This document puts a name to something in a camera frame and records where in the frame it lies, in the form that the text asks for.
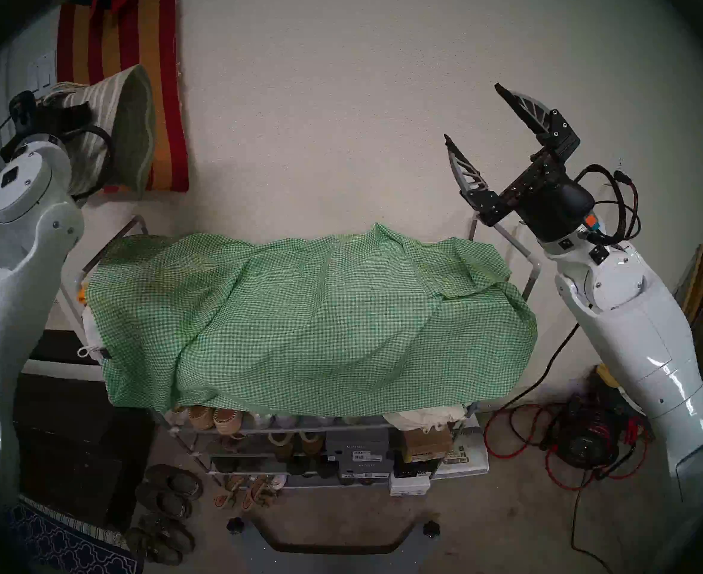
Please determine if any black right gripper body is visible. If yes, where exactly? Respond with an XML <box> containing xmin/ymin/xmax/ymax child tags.
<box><xmin>494</xmin><ymin>150</ymin><xmax>595</xmax><ymax>243</ymax></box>

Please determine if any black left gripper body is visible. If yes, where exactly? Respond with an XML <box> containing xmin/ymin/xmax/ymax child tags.
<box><xmin>8</xmin><ymin>90</ymin><xmax>45</xmax><ymax>144</ymax></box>

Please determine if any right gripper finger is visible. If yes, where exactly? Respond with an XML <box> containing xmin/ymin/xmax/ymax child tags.
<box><xmin>445</xmin><ymin>134</ymin><xmax>509</xmax><ymax>227</ymax></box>
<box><xmin>495</xmin><ymin>83</ymin><xmax>581</xmax><ymax>159</ymax></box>

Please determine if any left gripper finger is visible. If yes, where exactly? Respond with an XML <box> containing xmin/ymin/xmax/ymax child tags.
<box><xmin>44</xmin><ymin>103</ymin><xmax>92</xmax><ymax>139</ymax></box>

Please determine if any striped straw sun hat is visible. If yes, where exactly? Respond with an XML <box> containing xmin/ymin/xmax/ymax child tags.
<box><xmin>41</xmin><ymin>65</ymin><xmax>156</xmax><ymax>198</ymax></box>

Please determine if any green checked cloth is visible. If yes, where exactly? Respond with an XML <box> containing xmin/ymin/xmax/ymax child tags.
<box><xmin>85</xmin><ymin>223</ymin><xmax>538</xmax><ymax>418</ymax></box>

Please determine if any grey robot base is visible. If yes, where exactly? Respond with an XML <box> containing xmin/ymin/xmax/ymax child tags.
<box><xmin>229</xmin><ymin>516</ymin><xmax>445</xmax><ymax>574</ymax></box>

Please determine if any grey metal shoe rack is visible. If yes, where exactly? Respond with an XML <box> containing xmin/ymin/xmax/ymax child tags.
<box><xmin>68</xmin><ymin>211</ymin><xmax>543</xmax><ymax>491</ymax></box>

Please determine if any large grey shoe box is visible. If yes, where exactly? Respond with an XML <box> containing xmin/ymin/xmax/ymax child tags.
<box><xmin>326</xmin><ymin>428</ymin><xmax>390</xmax><ymax>460</ymax></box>

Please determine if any black shoe box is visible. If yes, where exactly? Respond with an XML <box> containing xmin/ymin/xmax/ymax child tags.
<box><xmin>392</xmin><ymin>456</ymin><xmax>439</xmax><ymax>479</ymax></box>

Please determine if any grey labelled shoe box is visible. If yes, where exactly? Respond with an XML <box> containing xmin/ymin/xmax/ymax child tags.
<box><xmin>336</xmin><ymin>456</ymin><xmax>395</xmax><ymax>481</ymax></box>

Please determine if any tan espadrille shoe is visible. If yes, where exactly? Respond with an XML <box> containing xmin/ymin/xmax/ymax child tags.
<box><xmin>213</xmin><ymin>407</ymin><xmax>244</xmax><ymax>435</ymax></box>
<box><xmin>185</xmin><ymin>404</ymin><xmax>216</xmax><ymax>431</ymax></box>

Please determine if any white bag with loop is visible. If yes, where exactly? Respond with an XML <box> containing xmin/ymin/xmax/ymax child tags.
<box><xmin>76</xmin><ymin>307</ymin><xmax>110</xmax><ymax>359</ymax></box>

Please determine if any cream fabric bag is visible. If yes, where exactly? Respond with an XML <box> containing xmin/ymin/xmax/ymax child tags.
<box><xmin>382</xmin><ymin>404</ymin><xmax>468</xmax><ymax>433</ymax></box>

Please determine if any brown cardboard box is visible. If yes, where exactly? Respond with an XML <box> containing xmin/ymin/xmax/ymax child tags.
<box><xmin>399</xmin><ymin>426</ymin><xmax>452</xmax><ymax>463</ymax></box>

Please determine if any flat white box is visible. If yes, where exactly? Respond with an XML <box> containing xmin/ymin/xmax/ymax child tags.
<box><xmin>435</xmin><ymin>414</ymin><xmax>489</xmax><ymax>479</ymax></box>

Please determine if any small white box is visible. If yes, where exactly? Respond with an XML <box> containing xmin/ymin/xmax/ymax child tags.
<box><xmin>388</xmin><ymin>474</ymin><xmax>431</xmax><ymax>497</ymax></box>

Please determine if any dark brown slipper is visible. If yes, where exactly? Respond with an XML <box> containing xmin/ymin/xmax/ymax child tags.
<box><xmin>134</xmin><ymin>482</ymin><xmax>194</xmax><ymax>520</ymax></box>
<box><xmin>145</xmin><ymin>464</ymin><xmax>204</xmax><ymax>500</ymax></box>

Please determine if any blue patterned rug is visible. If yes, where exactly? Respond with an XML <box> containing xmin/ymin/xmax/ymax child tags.
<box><xmin>8</xmin><ymin>498</ymin><xmax>143</xmax><ymax>574</ymax></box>

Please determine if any white light switch plate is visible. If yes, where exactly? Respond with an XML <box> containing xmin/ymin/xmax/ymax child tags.
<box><xmin>32</xmin><ymin>51</ymin><xmax>58</xmax><ymax>92</ymax></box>

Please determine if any thick black left gripper cable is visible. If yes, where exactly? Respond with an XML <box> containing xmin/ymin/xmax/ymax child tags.
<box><xmin>59</xmin><ymin>124</ymin><xmax>116</xmax><ymax>200</ymax></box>

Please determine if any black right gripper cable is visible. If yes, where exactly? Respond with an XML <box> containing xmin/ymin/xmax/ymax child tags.
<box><xmin>575</xmin><ymin>163</ymin><xmax>643</xmax><ymax>248</ymax></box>

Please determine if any red yellow striped wall flag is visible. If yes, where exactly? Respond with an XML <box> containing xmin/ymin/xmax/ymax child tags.
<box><xmin>57</xmin><ymin>0</ymin><xmax>189</xmax><ymax>193</ymax></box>

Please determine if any red loose floor cable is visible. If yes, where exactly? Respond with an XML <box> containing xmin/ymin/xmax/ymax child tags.
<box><xmin>484</xmin><ymin>402</ymin><xmax>650</xmax><ymax>491</ymax></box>

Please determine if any black red cable reel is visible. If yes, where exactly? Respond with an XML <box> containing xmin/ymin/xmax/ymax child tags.
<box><xmin>552</xmin><ymin>393</ymin><xmax>627</xmax><ymax>472</ymax></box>

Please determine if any thin black floor cable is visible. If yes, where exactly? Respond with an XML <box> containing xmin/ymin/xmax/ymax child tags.
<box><xmin>569</xmin><ymin>470</ymin><xmax>614</xmax><ymax>574</ymax></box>

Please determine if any tan strappy sandal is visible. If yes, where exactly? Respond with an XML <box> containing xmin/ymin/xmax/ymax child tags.
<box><xmin>242</xmin><ymin>474</ymin><xmax>280</xmax><ymax>511</ymax></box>
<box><xmin>214</xmin><ymin>474</ymin><xmax>246</xmax><ymax>511</ymax></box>

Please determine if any olive strap sandal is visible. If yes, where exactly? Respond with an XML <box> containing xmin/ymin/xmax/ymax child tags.
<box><xmin>138</xmin><ymin>513</ymin><xmax>197</xmax><ymax>552</ymax></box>
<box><xmin>125</xmin><ymin>528</ymin><xmax>183</xmax><ymax>566</ymax></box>

